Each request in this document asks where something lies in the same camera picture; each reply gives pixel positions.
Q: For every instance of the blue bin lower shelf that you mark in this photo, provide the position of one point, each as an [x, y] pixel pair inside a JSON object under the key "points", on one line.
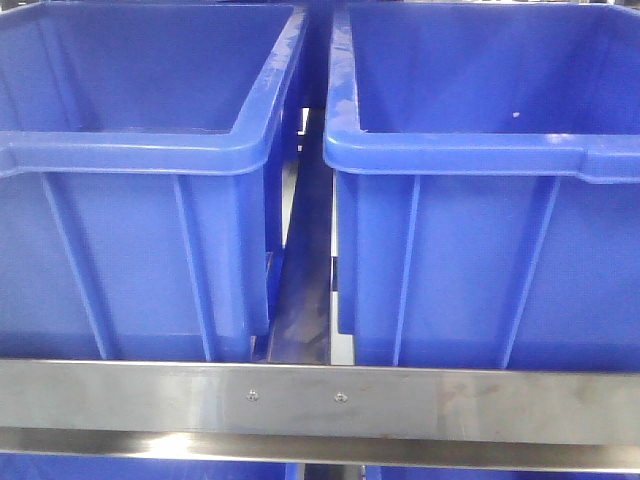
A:
{"points": [[24, 466]]}

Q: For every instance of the blue bin front right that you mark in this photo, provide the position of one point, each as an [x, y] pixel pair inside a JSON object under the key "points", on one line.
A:
{"points": [[487, 174]]}

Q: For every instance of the blue bin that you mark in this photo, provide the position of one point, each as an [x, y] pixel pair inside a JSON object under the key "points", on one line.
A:
{"points": [[487, 174], [142, 145]]}

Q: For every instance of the blue bin front left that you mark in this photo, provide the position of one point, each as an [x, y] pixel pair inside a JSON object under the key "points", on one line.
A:
{"points": [[142, 145]]}

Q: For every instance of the steel shelf front rail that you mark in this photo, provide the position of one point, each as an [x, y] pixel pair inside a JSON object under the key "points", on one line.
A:
{"points": [[478, 419]]}

